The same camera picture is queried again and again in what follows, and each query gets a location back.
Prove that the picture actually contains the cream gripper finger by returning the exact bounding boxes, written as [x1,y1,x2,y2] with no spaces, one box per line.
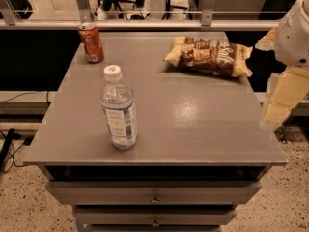
[260,66,309,131]
[255,27,277,51]

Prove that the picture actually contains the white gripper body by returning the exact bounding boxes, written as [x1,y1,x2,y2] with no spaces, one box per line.
[275,0,309,67]

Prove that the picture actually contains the clear plastic water bottle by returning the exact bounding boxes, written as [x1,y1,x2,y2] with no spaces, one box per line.
[100,65,138,150]

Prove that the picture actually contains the metal railing bar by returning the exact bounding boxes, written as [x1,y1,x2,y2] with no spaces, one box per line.
[0,20,279,32]

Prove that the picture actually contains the brown chip bag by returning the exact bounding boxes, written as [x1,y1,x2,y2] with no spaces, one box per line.
[164,37,253,77]

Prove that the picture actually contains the orange soda can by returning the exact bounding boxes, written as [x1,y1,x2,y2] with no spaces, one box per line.
[78,22,104,63]

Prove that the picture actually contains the upper grey drawer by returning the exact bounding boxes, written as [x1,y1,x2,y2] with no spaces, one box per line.
[45,181,262,205]

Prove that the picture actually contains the grey drawer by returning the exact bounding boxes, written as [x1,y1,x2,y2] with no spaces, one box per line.
[45,181,262,205]
[73,206,237,227]

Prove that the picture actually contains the lower grey drawer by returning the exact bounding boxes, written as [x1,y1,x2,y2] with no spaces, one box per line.
[73,206,237,227]

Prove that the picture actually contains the black floor cables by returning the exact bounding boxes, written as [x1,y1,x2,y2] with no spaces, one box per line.
[0,128,35,175]

